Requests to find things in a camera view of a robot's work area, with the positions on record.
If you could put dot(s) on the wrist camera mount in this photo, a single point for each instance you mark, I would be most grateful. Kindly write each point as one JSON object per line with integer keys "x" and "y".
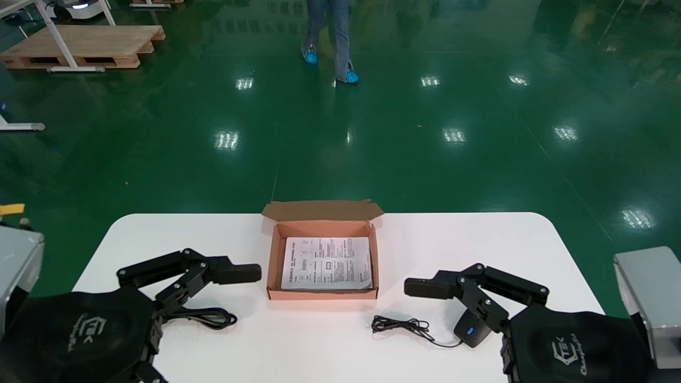
{"x": 18, "y": 266}
{"x": 649, "y": 298}

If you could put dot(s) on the open orange cardboard storage box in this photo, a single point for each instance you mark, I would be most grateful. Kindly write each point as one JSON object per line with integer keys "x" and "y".
{"x": 319, "y": 211}

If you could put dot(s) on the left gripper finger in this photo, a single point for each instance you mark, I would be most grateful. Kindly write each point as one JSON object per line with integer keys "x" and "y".
{"x": 239, "y": 273}

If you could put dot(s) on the printed paper instruction sheet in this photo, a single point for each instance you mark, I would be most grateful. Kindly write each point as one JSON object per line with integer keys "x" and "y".
{"x": 327, "y": 263}

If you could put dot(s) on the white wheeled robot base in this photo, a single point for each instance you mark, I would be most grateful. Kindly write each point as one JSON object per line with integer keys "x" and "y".
{"x": 80, "y": 7}

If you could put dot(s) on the large wooden pallet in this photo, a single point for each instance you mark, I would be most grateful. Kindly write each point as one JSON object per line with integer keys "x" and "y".
{"x": 90, "y": 42}

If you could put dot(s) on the yellow tape strip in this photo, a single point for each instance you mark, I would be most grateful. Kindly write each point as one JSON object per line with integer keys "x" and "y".
{"x": 11, "y": 209}

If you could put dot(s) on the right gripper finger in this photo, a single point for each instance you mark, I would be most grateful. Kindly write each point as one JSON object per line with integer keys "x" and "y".
{"x": 425, "y": 288}

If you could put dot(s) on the person in blue jeans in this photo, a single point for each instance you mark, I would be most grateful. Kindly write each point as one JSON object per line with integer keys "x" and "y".
{"x": 340, "y": 32}

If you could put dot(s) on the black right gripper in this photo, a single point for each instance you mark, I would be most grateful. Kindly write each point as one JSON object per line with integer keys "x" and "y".
{"x": 574, "y": 346}

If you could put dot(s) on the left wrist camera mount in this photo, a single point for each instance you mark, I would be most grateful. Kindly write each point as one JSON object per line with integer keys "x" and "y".
{"x": 18, "y": 266}

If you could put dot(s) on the white table frame leg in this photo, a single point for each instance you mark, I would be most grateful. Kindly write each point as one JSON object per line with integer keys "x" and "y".
{"x": 56, "y": 37}

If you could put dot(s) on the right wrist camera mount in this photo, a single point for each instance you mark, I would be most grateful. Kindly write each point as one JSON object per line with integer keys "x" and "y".
{"x": 649, "y": 298}

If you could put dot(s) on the small wooden pallet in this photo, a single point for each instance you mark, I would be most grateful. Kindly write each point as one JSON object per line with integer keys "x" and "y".
{"x": 159, "y": 1}

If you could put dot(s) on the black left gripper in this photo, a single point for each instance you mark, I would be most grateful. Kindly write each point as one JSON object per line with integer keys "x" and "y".
{"x": 80, "y": 335}

